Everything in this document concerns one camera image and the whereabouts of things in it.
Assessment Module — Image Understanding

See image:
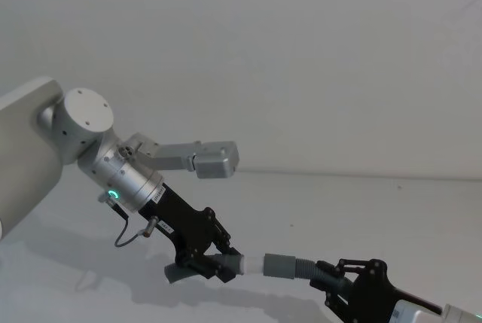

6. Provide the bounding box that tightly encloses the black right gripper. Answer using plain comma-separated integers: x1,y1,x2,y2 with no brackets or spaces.
309,257,444,323

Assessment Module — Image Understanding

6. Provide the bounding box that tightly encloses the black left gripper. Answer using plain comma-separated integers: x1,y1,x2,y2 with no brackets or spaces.
137,181,244,284

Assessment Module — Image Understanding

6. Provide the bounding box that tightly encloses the grey pipe piece white end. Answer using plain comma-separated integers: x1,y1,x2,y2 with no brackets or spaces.
163,252,267,287

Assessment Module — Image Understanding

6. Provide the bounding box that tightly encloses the grey ribbed hose with cuff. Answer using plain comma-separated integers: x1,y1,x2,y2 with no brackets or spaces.
263,251,357,298

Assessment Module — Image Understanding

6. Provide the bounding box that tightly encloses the white table cloth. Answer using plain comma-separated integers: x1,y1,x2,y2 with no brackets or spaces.
0,167,482,323

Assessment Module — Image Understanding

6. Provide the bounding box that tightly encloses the thin dark gripper cable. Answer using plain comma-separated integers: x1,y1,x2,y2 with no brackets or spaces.
98,193,159,248

